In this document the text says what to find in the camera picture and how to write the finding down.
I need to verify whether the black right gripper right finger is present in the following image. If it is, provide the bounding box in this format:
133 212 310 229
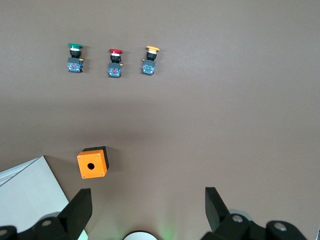
201 186 308 240

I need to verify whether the orange button enclosure box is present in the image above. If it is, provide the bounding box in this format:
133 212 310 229
76 146 110 180

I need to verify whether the white drawer cabinet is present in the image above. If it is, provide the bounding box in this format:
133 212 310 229
0 155 90 240

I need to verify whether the red mushroom push button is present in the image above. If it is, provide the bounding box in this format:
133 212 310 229
107 48 124 78

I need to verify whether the green mushroom push button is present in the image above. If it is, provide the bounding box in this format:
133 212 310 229
66 42 85 73

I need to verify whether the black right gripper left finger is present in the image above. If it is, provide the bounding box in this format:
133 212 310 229
0 188 93 240

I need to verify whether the yellow mushroom push button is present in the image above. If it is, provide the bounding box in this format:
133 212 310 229
141 45 161 76

